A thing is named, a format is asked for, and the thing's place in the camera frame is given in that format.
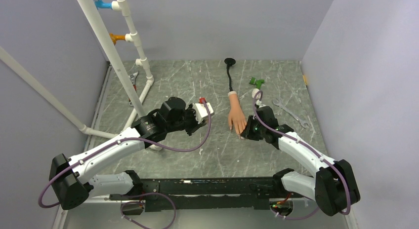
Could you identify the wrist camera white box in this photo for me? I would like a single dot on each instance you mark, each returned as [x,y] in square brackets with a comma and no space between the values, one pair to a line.
[203,109]
[258,104]

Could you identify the mannequin practice hand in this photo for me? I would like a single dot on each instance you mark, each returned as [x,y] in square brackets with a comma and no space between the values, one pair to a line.
[236,117]

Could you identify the adjustable wrench red handle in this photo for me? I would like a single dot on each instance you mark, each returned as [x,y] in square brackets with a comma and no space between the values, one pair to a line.
[133,78]

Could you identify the green pipe fitting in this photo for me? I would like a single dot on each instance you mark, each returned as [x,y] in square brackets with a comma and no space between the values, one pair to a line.
[256,82]

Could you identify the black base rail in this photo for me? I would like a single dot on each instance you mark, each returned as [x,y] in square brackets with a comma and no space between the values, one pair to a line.
[158,194]

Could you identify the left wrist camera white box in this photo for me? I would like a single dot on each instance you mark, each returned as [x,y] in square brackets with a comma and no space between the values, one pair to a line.
[203,109]

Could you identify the black flexible stand with base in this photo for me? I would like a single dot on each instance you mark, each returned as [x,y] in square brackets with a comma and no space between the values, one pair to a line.
[229,63]

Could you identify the orange pipe fitting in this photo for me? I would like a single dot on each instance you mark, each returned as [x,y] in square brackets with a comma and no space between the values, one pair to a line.
[116,38]

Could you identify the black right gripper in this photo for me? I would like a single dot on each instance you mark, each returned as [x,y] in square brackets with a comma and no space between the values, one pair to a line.
[247,133]

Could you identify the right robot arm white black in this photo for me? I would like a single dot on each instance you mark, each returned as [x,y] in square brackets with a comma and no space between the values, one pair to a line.
[331,183]

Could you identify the blue pipe fitting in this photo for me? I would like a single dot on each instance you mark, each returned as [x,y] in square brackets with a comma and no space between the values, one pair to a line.
[100,4]

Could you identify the white PVC pipe frame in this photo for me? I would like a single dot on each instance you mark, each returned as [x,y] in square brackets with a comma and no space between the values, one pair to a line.
[53,41]

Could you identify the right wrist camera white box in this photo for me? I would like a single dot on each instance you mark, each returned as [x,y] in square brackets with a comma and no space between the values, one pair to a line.
[258,104]

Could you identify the white pipe fitting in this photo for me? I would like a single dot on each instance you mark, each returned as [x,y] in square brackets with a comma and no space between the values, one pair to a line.
[256,94]

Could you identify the silver combination wrench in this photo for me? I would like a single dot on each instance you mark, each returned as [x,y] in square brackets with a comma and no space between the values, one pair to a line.
[301,121]

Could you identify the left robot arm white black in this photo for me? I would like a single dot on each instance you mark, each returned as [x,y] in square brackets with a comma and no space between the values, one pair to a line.
[76,179]

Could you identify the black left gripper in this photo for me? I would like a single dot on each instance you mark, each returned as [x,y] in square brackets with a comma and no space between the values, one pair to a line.
[195,126]

